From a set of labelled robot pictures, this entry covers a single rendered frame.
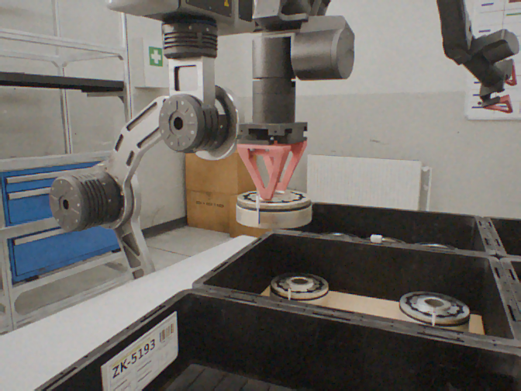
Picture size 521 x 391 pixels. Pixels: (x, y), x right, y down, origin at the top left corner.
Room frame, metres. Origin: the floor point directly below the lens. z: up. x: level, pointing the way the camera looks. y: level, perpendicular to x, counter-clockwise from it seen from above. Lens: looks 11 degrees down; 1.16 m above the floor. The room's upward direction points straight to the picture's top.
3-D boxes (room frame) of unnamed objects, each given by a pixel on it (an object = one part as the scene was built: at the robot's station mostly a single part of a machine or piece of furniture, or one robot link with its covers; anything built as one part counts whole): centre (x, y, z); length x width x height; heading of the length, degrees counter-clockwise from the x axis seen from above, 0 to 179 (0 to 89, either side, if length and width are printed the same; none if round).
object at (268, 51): (0.56, -0.02, 1.22); 0.07 x 0.06 x 0.07; 57
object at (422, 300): (0.62, -0.27, 0.86); 0.05 x 0.05 x 0.01
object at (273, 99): (0.57, -0.02, 1.16); 0.10 x 0.07 x 0.07; 157
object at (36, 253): (2.29, 1.05, 0.60); 0.72 x 0.03 x 0.56; 147
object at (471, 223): (0.87, -0.26, 0.87); 0.40 x 0.30 x 0.11; 67
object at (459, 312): (0.62, -0.27, 0.86); 0.10 x 0.10 x 0.01
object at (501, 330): (0.59, -0.14, 0.87); 0.40 x 0.30 x 0.11; 67
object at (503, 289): (0.59, -0.14, 0.92); 0.40 x 0.30 x 0.02; 67
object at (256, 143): (0.56, -0.01, 1.09); 0.07 x 0.07 x 0.09; 66
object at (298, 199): (0.57, -0.02, 1.04); 0.10 x 0.10 x 0.01
